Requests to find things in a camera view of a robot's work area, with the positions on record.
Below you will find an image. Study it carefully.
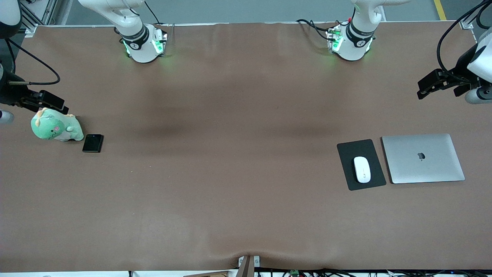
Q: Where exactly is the black flip phone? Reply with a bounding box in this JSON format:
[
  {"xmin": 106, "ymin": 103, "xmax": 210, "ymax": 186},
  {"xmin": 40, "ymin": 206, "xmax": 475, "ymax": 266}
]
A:
[{"xmin": 82, "ymin": 134, "xmax": 104, "ymax": 153}]

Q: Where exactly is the black mouse pad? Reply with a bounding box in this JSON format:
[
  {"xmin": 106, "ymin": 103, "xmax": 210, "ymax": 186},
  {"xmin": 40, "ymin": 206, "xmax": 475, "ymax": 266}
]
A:
[{"xmin": 337, "ymin": 139, "xmax": 387, "ymax": 191}]

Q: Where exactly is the white computer mouse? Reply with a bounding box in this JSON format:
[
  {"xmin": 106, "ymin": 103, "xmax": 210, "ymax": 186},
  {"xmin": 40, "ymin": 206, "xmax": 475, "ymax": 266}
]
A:
[{"xmin": 354, "ymin": 156, "xmax": 371, "ymax": 184}]

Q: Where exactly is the black base cable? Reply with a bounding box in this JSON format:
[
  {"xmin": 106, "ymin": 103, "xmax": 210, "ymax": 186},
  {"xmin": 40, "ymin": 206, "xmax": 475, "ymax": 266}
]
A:
[
  {"xmin": 296, "ymin": 18, "xmax": 336, "ymax": 41},
  {"xmin": 143, "ymin": 0, "xmax": 160, "ymax": 25}
]

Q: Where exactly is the black left base cable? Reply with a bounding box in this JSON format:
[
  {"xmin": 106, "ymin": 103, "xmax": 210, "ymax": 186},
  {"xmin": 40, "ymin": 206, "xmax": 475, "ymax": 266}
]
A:
[{"xmin": 296, "ymin": 18, "xmax": 336, "ymax": 41}]

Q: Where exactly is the silver closed laptop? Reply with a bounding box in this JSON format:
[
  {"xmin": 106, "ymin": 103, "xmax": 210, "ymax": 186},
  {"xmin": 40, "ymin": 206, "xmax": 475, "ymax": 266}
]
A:
[{"xmin": 382, "ymin": 133, "xmax": 465, "ymax": 184}]

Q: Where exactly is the brown table cover mat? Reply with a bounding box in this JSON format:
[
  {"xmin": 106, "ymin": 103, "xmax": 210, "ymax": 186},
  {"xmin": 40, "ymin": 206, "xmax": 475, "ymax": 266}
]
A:
[{"xmin": 0, "ymin": 21, "xmax": 492, "ymax": 272}]

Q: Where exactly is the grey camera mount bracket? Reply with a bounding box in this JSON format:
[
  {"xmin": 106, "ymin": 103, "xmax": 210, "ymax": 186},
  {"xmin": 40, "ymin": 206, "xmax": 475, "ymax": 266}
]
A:
[{"xmin": 236, "ymin": 255, "xmax": 261, "ymax": 277}]

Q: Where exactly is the green plush toy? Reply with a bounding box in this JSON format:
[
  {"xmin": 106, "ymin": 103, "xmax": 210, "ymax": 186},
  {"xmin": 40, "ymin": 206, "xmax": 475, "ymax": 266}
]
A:
[{"xmin": 31, "ymin": 107, "xmax": 84, "ymax": 142}]

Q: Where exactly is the arm base connector block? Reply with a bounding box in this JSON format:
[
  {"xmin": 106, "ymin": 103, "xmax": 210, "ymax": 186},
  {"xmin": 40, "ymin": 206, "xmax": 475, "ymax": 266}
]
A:
[
  {"xmin": 152, "ymin": 24, "xmax": 175, "ymax": 57},
  {"xmin": 326, "ymin": 25, "xmax": 343, "ymax": 53}
]

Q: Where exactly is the black right base cable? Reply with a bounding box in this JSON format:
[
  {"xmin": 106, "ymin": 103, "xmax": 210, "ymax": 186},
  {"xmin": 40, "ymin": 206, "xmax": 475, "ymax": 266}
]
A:
[{"xmin": 143, "ymin": 0, "xmax": 160, "ymax": 25}]

